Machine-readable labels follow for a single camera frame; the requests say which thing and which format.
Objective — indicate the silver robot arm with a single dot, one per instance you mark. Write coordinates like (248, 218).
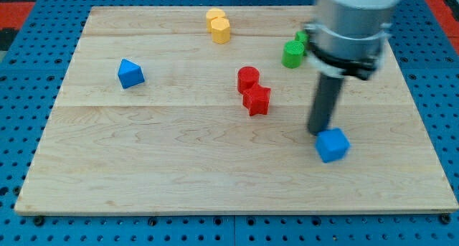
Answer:
(347, 37)

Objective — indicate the red star block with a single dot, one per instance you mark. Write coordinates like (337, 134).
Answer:
(257, 99)

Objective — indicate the green star block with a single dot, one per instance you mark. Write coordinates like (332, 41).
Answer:
(302, 37)

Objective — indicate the red cylinder block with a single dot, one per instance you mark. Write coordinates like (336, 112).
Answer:
(246, 77)

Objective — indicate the wooden board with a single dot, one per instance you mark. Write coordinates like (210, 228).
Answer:
(182, 142)

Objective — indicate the green cylinder block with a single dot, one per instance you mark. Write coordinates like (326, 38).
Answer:
(293, 52)

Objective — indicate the yellow hexagon block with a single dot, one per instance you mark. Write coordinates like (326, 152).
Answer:
(220, 30)

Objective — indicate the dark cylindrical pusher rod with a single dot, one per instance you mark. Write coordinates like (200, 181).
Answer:
(326, 95)

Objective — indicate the yellow cylinder block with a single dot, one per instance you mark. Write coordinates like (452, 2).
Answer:
(212, 14)

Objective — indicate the blue cube block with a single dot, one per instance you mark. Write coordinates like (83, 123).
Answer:
(332, 145)

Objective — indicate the blue pyramid block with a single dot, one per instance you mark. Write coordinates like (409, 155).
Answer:
(130, 74)

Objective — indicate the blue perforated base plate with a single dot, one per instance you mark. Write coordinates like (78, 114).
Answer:
(32, 72)

